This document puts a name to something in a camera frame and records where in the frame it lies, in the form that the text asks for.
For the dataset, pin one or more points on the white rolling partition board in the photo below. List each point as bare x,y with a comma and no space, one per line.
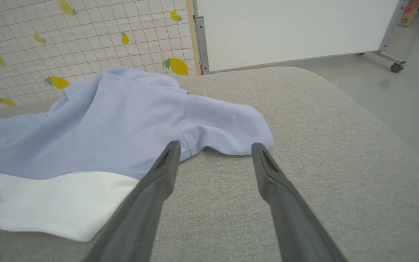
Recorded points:
286,29

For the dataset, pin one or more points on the lemon print backdrop panel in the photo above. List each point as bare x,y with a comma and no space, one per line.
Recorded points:
104,36

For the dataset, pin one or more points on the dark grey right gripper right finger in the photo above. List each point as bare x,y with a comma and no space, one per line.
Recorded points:
289,211

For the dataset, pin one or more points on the light blue and white shirt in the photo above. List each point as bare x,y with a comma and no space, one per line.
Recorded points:
122,127

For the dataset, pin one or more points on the grey fabric sofa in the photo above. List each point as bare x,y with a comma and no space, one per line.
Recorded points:
322,163

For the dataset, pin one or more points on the cardboard box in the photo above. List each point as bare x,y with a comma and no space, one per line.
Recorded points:
407,16

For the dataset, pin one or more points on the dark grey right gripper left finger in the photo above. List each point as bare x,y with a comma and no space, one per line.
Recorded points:
147,196

